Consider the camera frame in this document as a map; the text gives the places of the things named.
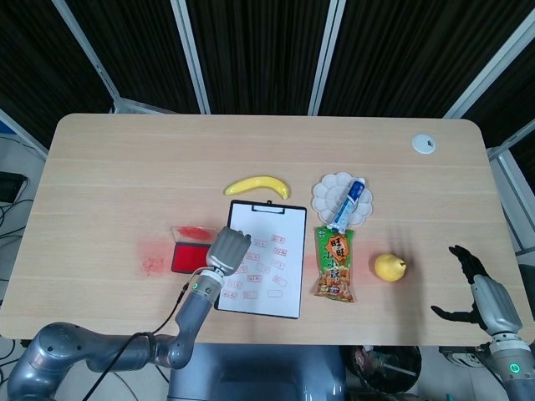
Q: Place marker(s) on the white flower palette dish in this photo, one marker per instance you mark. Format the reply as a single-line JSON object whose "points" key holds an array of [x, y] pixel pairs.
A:
{"points": [[328, 200]]}

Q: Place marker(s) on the red ink pad case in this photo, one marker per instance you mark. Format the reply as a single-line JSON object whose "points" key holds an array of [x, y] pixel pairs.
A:
{"points": [[188, 259]]}

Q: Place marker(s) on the black waste bin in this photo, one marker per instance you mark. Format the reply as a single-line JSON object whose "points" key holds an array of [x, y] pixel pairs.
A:
{"points": [[397, 367]]}

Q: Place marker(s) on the green snack bag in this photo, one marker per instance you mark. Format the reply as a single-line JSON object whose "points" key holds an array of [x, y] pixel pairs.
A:
{"points": [[334, 259]]}

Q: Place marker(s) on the yellow pear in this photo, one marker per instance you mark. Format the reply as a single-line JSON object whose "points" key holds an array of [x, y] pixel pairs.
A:
{"points": [[388, 267]]}

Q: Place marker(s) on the yellow banana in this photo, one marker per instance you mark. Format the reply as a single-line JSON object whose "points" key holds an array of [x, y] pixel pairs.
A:
{"points": [[255, 184]]}

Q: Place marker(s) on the blue white tube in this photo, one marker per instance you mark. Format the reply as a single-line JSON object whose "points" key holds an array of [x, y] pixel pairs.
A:
{"points": [[349, 204]]}

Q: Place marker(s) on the aluminium frame post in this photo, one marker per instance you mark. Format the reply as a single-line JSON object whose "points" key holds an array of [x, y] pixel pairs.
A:
{"points": [[489, 71], [327, 58], [192, 58], [90, 58]]}

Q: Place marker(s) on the black box device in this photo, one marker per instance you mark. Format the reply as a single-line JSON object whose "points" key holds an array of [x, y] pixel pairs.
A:
{"points": [[10, 188]]}

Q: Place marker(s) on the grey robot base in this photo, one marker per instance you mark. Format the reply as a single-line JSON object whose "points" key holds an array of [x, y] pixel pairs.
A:
{"points": [[259, 376]]}

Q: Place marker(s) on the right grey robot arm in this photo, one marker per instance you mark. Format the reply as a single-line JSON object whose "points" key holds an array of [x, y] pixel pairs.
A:
{"points": [[514, 372]]}

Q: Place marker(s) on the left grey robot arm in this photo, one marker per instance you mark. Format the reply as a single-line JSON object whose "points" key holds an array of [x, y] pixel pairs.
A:
{"points": [[192, 309]]}

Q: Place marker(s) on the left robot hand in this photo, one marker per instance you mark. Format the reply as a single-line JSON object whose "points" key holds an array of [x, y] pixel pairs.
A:
{"points": [[227, 250]]}

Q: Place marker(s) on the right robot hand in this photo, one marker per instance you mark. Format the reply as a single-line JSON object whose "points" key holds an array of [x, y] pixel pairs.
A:
{"points": [[497, 307]]}

